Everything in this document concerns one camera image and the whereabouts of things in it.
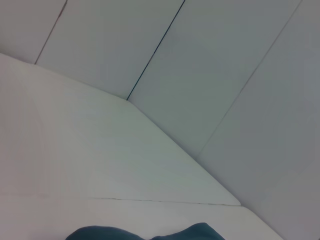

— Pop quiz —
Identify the teal blue shirt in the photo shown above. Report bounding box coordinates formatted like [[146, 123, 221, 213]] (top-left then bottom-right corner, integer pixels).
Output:
[[65, 222, 227, 240]]

